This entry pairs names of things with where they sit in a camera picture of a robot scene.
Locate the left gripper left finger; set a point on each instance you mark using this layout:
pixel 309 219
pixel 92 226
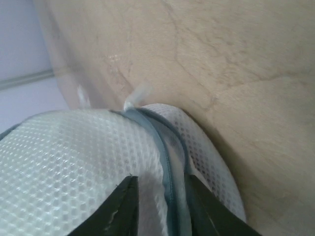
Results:
pixel 119 214

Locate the white mesh laundry bag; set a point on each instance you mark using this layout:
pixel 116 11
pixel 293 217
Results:
pixel 57 168

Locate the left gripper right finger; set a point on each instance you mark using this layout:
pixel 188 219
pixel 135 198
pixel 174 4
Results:
pixel 209 217

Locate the left frame post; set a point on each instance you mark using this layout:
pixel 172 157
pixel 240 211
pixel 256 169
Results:
pixel 26 79

